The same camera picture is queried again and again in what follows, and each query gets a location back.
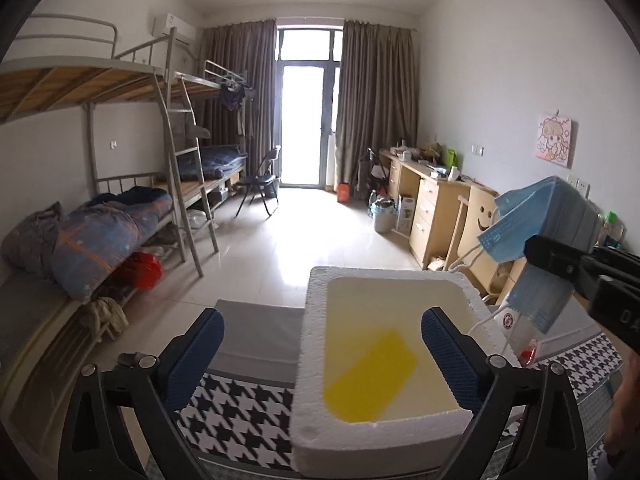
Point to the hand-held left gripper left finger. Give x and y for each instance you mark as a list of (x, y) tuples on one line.
[(195, 360)]

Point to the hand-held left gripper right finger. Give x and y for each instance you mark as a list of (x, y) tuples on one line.
[(450, 355)]

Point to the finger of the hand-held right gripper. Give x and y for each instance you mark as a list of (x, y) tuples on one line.
[(550, 256)]

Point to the stack of blue face masks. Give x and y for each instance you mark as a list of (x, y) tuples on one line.
[(545, 210)]

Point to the white foam box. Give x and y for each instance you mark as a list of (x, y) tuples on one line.
[(310, 410)]

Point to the person's right forearm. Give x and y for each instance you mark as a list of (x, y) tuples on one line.
[(625, 420)]

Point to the houndstooth tablecloth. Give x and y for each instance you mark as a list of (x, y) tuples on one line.
[(240, 410)]

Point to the red white plastic packet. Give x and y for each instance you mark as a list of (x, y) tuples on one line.
[(512, 327)]

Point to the yellow cloth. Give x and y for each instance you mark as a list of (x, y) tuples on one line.
[(370, 375)]

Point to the wooden smiley chair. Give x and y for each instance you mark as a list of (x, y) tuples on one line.
[(480, 210)]

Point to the beige crumpled cloth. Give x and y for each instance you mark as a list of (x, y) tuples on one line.
[(105, 317)]

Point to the red plastic bag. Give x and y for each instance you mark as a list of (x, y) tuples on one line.
[(145, 270)]

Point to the wooden desk with drawers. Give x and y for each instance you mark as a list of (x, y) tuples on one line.
[(440, 205)]

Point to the green bag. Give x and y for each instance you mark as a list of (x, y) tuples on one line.
[(451, 156)]

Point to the white carton box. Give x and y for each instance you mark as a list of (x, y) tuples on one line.
[(406, 215)]

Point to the blue orange patterned quilt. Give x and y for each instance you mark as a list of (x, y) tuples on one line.
[(110, 235)]

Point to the metal bucket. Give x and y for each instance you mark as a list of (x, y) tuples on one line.
[(384, 217)]

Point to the orange bucket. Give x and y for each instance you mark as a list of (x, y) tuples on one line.
[(345, 193)]

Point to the black folding chair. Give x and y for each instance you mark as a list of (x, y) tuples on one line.
[(260, 177)]

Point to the dark blue folded quilt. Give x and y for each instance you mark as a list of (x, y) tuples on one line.
[(215, 160)]

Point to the grey cloth bundle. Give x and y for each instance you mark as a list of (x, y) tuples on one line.
[(30, 240)]

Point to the brown curtain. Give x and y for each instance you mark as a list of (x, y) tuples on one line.
[(240, 85), (375, 100)]

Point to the grey metal bed ladder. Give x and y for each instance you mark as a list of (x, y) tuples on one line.
[(182, 125)]

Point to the glass balcony door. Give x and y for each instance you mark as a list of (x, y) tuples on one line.
[(302, 125)]

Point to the dark hanging clothes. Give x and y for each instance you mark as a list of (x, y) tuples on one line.
[(232, 95)]

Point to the small metal bunk bed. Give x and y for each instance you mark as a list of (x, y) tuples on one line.
[(210, 85)]

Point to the large metal bunk bed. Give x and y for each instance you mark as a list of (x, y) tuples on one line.
[(60, 80)]

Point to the white air conditioner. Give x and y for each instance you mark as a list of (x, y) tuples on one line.
[(172, 27)]

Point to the white double wall socket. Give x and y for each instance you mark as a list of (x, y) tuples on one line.
[(579, 185)]

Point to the cartoon wall picture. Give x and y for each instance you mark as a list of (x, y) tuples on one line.
[(554, 140)]

